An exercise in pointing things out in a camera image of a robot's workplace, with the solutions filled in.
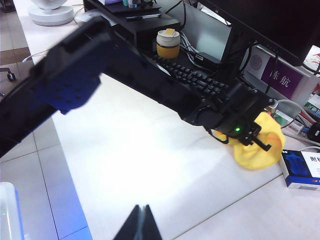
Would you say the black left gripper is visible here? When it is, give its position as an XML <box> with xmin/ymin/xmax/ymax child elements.
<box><xmin>214</xmin><ymin>82</ymin><xmax>274</xmax><ymax>152</ymax></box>

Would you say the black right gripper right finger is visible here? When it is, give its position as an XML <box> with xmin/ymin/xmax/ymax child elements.
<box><xmin>143</xmin><ymin>204</ymin><xmax>163</xmax><ymax>240</ymax></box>

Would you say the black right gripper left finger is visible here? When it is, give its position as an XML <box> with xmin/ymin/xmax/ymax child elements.
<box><xmin>113</xmin><ymin>204</ymin><xmax>142</xmax><ymax>240</ymax></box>

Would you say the yellow rag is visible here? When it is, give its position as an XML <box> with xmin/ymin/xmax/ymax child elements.
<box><xmin>214</xmin><ymin>111</ymin><xmax>287</xmax><ymax>171</ymax></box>

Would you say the green white small box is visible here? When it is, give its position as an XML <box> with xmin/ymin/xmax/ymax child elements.
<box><xmin>271</xmin><ymin>109</ymin><xmax>305</xmax><ymax>133</ymax></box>

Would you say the blue white cardboard box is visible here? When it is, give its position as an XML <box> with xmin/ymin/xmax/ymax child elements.
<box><xmin>278</xmin><ymin>148</ymin><xmax>320</xmax><ymax>193</ymax></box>

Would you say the purple white name sign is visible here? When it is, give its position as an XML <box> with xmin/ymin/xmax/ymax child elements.
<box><xmin>243</xmin><ymin>44</ymin><xmax>320</xmax><ymax>100</ymax></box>

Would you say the black keyboard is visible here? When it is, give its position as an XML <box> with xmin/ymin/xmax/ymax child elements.
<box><xmin>146</xmin><ymin>53</ymin><xmax>231</xmax><ymax>101</ymax></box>

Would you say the grey flat panel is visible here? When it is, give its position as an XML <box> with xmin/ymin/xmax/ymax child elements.
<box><xmin>184</xmin><ymin>1</ymin><xmax>233</xmax><ymax>64</ymax></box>

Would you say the translucent plastic bin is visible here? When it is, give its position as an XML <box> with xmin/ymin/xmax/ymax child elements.
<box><xmin>0</xmin><ymin>181</ymin><xmax>25</xmax><ymax>240</ymax></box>

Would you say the black computer monitor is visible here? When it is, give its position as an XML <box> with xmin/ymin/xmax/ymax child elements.
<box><xmin>204</xmin><ymin>0</ymin><xmax>320</xmax><ymax>68</ymax></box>

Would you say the yellow white cup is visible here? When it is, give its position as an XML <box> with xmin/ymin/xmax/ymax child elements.
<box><xmin>156</xmin><ymin>28</ymin><xmax>182</xmax><ymax>59</ymax></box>

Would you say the black desk riser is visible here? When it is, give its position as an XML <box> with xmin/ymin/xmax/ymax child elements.
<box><xmin>83</xmin><ymin>0</ymin><xmax>181</xmax><ymax>51</ymax></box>

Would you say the black marker pen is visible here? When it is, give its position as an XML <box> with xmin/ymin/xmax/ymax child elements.
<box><xmin>125</xmin><ymin>13</ymin><xmax>162</xmax><ymax>21</ymax></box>

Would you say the black chair caster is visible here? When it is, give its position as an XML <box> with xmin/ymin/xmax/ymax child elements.
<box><xmin>0</xmin><ymin>66</ymin><xmax>17</xmax><ymax>82</ymax></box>

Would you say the white computer mouse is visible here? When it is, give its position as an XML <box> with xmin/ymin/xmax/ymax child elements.
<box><xmin>74</xmin><ymin>11</ymin><xmax>99</xmax><ymax>24</ymax></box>

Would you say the white round fan base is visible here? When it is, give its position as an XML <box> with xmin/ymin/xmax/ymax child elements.
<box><xmin>27</xmin><ymin>0</ymin><xmax>75</xmax><ymax>27</ymax></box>

